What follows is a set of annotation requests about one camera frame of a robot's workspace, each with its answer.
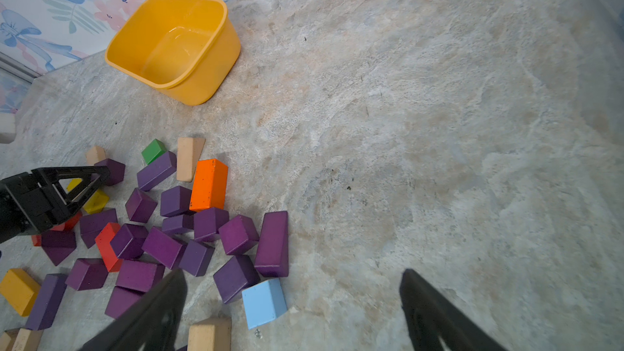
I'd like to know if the purple large block centre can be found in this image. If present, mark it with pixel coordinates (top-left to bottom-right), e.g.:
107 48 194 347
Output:
116 260 165 293

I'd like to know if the purple cube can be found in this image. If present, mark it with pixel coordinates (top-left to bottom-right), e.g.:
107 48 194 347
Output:
95 159 126 186
42 231 77 266

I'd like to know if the natural wood brick right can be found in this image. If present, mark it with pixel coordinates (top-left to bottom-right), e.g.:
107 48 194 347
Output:
187 318 232 351

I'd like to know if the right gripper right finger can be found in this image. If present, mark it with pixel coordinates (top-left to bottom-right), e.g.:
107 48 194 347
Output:
399 269 504 350

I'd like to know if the red flat brick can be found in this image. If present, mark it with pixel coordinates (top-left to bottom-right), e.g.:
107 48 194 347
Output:
95 223 123 273

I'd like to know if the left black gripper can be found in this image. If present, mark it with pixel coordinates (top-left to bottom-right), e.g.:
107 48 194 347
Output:
1 166 111 243

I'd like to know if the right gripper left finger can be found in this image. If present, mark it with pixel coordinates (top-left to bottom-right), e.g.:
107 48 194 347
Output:
81 269 188 351

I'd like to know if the natural wood brick top left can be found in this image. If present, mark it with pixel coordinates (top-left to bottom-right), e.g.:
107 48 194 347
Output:
85 146 107 165

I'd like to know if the orange brick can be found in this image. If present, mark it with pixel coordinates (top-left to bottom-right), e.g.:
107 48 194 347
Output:
189 159 228 212

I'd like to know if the green small brick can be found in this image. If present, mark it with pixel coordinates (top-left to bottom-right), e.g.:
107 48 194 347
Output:
141 139 167 165

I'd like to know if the natural wood brick top centre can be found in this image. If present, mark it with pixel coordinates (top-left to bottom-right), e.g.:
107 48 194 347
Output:
176 137 206 182

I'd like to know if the yellow plastic storage bin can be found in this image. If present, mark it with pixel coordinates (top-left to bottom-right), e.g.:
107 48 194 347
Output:
105 0 241 106

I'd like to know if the purple long brick left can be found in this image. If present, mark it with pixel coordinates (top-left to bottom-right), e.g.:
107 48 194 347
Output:
24 274 68 331

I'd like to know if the purple brick centre slanted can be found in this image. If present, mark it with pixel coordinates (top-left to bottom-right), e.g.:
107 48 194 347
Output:
141 227 187 270

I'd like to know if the purple cube by red bridge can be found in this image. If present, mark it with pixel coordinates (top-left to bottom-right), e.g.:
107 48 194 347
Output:
42 231 77 266

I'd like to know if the yellow long brick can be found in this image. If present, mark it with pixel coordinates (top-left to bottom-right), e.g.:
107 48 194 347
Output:
83 189 110 215

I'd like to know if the natural wood long brick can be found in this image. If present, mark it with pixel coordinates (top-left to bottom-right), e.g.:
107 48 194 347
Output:
0 328 20 351
11 328 44 351

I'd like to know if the purple long brick top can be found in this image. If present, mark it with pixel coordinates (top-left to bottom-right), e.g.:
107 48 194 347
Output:
136 151 177 192

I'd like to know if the light blue cube brick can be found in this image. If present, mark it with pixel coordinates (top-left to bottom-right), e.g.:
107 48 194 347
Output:
242 278 288 330

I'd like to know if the red bridge brick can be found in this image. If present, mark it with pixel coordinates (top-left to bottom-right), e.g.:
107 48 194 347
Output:
31 211 83 246

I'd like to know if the purple long brick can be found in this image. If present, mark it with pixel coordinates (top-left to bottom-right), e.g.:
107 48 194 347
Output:
136 151 177 192
24 274 68 331

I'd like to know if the orange-yellow brick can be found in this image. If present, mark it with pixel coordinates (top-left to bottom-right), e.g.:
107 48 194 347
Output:
1 268 41 317

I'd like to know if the natural wood long brick left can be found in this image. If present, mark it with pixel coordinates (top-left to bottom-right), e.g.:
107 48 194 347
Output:
0 328 20 351

